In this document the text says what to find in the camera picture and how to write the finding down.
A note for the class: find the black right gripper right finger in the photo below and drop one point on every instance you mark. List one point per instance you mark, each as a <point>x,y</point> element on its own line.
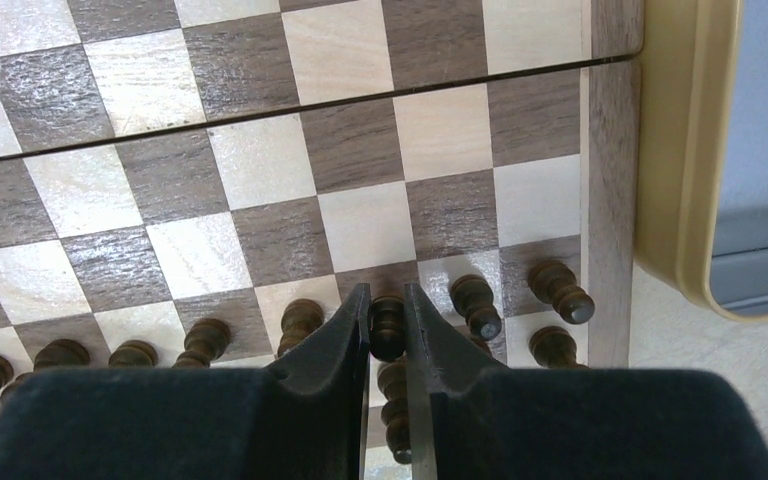
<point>472,417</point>

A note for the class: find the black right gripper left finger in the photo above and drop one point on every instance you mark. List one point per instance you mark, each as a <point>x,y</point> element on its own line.
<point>303,416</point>

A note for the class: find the dark wooden chess piece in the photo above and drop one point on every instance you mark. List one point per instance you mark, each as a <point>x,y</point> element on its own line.
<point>392,382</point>

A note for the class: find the dark wooden rook corner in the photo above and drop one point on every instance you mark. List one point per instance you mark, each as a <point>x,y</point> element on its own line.
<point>553,347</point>

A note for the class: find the wooden chess board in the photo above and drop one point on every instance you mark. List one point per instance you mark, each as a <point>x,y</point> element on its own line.
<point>162,162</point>

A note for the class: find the yellow metal tin tray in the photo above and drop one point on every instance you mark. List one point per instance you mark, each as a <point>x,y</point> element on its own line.
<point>702,201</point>

